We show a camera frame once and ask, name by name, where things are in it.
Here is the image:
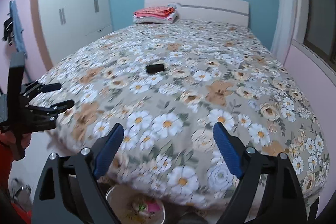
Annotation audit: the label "pink plastic cube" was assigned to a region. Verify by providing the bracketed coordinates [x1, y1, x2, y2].
[146, 199, 161, 214]

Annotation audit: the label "white trash bin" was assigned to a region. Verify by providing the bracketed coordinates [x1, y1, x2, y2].
[106, 185, 166, 224]

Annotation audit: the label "blue hanging cloth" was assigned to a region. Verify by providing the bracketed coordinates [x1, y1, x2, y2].
[9, 1, 27, 59]

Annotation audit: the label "floral bedspread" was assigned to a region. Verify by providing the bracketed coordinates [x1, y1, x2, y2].
[32, 20, 330, 209]

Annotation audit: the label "black cylinder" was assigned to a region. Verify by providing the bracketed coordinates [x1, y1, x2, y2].
[146, 64, 165, 75]

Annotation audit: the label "white wardrobe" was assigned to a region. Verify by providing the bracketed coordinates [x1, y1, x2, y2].
[30, 0, 113, 70]

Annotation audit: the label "folded red pink blankets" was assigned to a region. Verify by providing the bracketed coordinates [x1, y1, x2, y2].
[133, 4, 178, 24]

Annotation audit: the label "white bed headboard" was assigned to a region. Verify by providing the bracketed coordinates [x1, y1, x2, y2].
[144, 0, 249, 27]

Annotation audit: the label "white curtain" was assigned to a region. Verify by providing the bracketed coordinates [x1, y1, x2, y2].
[271, 0, 309, 64]

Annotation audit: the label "window with dark frame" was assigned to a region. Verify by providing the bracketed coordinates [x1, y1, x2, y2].
[304, 0, 335, 66]

